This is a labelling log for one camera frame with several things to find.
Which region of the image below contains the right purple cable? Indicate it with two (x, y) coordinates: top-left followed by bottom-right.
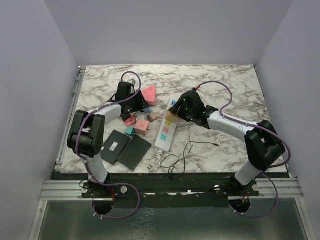
(192, 81), (293, 218)

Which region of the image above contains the light blue plug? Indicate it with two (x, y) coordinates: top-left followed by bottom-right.
(142, 107), (153, 113)

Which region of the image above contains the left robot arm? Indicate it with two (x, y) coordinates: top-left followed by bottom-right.
(67, 80), (149, 198)

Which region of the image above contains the black flat box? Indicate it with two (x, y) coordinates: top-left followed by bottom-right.
(100, 130), (131, 165)
(117, 135), (152, 171)

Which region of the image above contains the thin black cable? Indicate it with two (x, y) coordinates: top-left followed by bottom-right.
(159, 119), (221, 180)

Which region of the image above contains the pink cube socket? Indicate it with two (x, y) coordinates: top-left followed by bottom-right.
(134, 119), (150, 136)

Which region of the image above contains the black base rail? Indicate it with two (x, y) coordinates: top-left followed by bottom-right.
(40, 172), (294, 209)

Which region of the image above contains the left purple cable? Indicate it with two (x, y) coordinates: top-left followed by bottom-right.
(74, 71), (142, 221)

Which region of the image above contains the purple cable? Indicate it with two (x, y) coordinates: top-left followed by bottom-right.
(74, 71), (142, 221)
(192, 81), (293, 218)

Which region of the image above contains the orange tan plug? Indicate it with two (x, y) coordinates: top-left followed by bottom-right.
(164, 110), (179, 123)

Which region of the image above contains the pink triangular power strip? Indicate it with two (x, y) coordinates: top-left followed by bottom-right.
(141, 85), (156, 106)

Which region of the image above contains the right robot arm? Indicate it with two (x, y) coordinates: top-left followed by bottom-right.
(165, 89), (285, 196)

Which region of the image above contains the right black flat box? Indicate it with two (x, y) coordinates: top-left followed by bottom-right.
(117, 135), (152, 171)

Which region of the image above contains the pink square plug adapter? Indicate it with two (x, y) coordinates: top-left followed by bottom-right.
(123, 115), (137, 127)

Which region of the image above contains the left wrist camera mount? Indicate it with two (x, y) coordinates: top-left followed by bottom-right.
(128, 78), (136, 86)

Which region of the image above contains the white power strip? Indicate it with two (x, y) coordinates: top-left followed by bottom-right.
(154, 98), (178, 153)

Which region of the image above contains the left black flat box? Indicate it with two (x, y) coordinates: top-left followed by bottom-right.
(100, 130), (131, 165)

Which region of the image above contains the beige pink USB charger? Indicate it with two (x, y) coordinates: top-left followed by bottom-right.
(147, 112), (159, 123)

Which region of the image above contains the white cord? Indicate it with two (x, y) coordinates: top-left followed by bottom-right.
(147, 148), (163, 174)

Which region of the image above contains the teal charger plug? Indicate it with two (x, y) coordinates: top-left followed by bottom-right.
(125, 126), (136, 137)

